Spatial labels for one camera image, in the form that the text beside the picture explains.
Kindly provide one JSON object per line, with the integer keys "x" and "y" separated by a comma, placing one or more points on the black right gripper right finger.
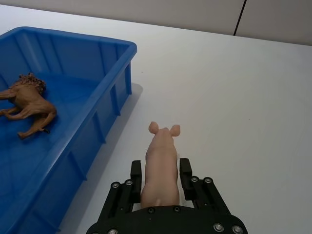
{"x": 203, "y": 195}

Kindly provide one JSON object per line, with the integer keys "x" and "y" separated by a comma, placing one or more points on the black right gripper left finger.
{"x": 122, "y": 197}

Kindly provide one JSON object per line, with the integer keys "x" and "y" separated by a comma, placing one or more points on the pink toy pig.
{"x": 161, "y": 165}

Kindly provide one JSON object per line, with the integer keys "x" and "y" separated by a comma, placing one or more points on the blue plastic bin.
{"x": 78, "y": 146}

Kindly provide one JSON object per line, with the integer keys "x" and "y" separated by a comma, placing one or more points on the brown toy lion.
{"x": 26, "y": 97}

